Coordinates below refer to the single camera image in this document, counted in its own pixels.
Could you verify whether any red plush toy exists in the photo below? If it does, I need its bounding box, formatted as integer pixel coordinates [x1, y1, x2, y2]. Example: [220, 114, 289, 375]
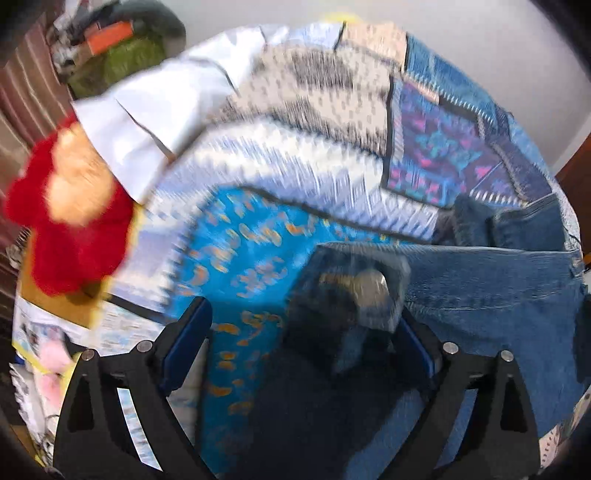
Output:
[2, 114, 140, 299]

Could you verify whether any comic print paper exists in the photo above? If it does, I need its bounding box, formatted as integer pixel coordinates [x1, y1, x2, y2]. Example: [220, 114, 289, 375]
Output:
[9, 295, 167, 472]

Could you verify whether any white cloth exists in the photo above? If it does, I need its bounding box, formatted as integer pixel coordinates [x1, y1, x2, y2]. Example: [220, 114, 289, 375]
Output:
[73, 24, 345, 205]

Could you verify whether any blue denim jacket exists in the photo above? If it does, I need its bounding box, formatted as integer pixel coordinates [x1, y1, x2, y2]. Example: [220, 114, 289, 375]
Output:
[247, 191, 591, 480]

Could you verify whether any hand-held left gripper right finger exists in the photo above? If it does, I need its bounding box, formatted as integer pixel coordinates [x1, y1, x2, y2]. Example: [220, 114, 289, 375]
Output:
[392, 316, 542, 480]

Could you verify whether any orange box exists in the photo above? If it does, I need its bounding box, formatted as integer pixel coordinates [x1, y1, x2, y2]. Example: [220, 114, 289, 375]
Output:
[87, 21, 136, 55]

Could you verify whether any grey pillow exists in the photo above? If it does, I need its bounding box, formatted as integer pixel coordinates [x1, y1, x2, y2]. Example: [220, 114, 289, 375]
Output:
[129, 2, 186, 49]

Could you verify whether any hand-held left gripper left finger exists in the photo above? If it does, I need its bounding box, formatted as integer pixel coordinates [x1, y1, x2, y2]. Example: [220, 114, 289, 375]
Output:
[52, 295, 215, 480]

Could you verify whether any pile of clothes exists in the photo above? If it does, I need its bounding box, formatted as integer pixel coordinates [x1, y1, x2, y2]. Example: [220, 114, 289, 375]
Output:
[46, 0, 121, 61]

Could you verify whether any striped red curtain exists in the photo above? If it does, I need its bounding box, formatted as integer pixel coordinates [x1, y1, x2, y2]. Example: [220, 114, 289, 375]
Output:
[0, 11, 80, 163]

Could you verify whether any blue patchwork quilt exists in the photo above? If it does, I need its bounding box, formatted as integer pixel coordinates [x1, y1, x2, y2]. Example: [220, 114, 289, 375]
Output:
[99, 19, 583, 480]

